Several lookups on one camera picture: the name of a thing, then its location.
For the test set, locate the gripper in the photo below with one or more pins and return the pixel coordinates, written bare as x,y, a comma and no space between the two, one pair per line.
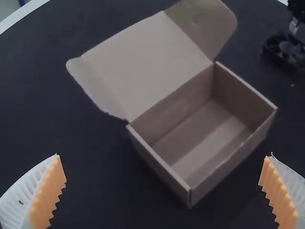
296,7

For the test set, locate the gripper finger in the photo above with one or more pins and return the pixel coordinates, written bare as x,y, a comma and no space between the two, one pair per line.
286,190
26,198

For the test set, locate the black square fan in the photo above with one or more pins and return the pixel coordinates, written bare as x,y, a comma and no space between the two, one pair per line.
274,51

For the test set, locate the cardboard box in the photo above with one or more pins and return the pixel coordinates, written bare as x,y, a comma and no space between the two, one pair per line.
143,71

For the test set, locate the black mat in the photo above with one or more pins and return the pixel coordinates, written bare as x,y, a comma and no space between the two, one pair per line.
47,107

